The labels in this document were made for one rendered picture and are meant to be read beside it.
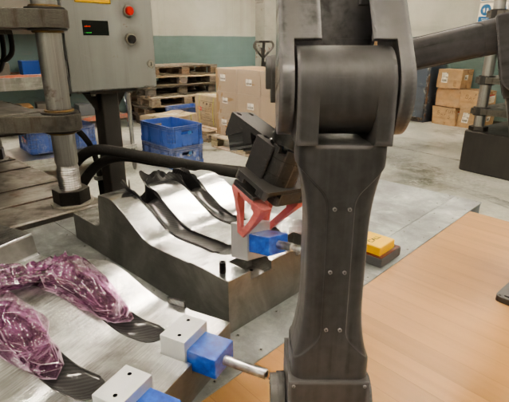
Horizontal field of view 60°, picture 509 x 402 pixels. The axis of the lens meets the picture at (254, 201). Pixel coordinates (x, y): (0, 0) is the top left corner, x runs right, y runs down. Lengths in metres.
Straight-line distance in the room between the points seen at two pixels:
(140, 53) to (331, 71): 1.24
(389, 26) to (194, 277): 0.50
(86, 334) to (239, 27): 8.32
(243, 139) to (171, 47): 7.42
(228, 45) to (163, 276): 7.95
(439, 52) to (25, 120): 0.96
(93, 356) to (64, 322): 0.06
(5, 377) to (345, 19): 0.49
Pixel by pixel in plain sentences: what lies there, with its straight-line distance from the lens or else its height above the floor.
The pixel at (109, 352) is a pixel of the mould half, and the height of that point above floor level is 0.86.
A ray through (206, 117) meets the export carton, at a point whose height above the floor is 0.25.
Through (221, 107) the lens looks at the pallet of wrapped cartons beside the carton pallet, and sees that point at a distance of 5.40.
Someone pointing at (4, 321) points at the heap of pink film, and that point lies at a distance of 0.60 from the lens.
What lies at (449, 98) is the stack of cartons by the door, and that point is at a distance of 7.57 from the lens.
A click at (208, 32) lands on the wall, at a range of 8.40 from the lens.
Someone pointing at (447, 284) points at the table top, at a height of 0.80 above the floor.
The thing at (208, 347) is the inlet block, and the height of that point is 0.87.
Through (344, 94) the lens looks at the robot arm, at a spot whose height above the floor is 1.18.
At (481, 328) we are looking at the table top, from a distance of 0.79.
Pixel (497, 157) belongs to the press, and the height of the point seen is 0.20.
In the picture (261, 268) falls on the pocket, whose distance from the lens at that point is 0.73.
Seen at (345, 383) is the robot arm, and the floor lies 0.95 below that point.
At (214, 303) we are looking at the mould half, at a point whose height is 0.84.
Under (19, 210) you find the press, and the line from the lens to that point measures 1.34.
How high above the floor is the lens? 1.21
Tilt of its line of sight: 20 degrees down
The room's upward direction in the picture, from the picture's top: straight up
